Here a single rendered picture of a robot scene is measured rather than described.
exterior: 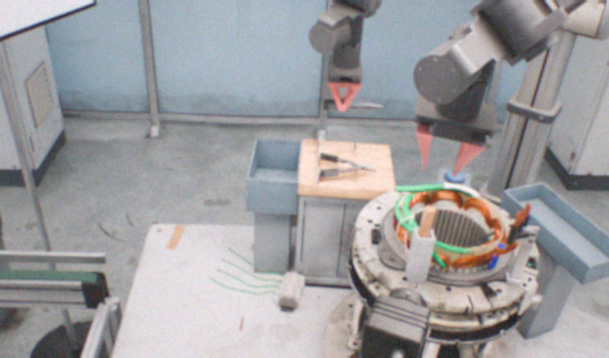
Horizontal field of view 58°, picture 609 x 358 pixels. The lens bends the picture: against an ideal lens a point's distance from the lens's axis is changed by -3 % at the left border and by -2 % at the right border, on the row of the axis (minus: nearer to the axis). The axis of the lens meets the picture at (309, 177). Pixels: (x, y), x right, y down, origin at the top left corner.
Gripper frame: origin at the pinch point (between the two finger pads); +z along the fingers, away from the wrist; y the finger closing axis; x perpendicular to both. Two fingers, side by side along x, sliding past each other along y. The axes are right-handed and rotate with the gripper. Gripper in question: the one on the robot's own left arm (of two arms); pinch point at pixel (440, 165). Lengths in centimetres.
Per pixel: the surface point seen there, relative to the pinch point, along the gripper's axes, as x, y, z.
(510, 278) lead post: 1.4, 15.8, 19.3
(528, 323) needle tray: 19, 29, 48
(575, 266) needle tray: 15.3, 30.3, 26.0
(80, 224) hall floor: 99, -143, 145
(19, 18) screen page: 39, -98, 11
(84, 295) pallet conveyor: 7, -70, 63
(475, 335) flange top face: -4.5, 12.5, 27.9
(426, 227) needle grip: -1.2, 0.4, 10.4
